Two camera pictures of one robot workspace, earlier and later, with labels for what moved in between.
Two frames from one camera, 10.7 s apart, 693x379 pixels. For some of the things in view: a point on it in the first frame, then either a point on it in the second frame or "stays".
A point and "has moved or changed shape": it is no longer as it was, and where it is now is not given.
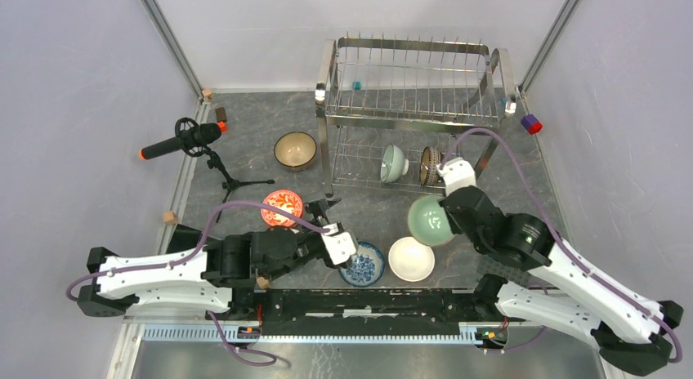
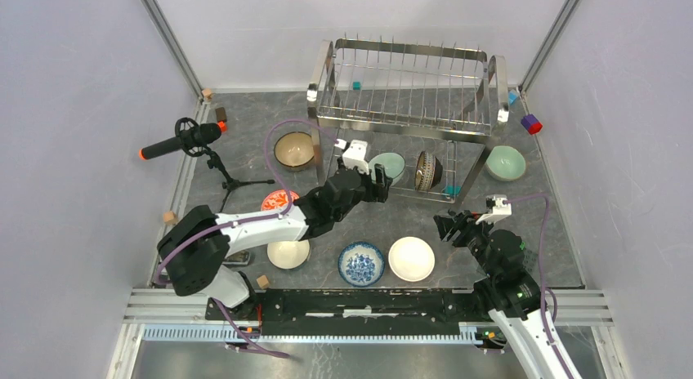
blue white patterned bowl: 366,267 stays
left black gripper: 319,208 → 379,190
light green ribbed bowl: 393,164 has moved or changed shape
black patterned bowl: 431,158 has moved or changed shape
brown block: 221,114 stays
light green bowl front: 429,223 → 505,162
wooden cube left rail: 169,217 stays
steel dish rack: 393,111 stays
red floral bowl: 285,199 stays
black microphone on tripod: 192,137 stays
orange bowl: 411,260 stays
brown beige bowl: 295,149 stays
